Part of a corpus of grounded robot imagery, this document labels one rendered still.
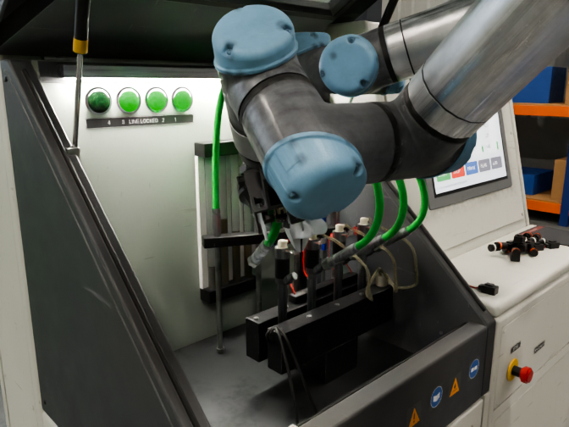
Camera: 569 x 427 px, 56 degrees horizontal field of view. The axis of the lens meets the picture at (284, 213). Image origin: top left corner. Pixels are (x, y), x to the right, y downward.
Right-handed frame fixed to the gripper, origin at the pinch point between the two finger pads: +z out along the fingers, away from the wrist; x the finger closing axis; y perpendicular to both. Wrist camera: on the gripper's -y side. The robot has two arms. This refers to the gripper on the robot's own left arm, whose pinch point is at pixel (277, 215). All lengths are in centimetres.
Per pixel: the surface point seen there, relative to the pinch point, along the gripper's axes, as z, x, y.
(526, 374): 52, 45, 22
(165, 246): 32.2, -22.5, -19.1
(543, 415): 85, 58, 28
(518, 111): 369, 299, -274
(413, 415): 28.4, 14.3, 27.1
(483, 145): 56, 66, -39
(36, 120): -6.6, -31.7, -23.1
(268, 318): 29.6, -5.1, 3.7
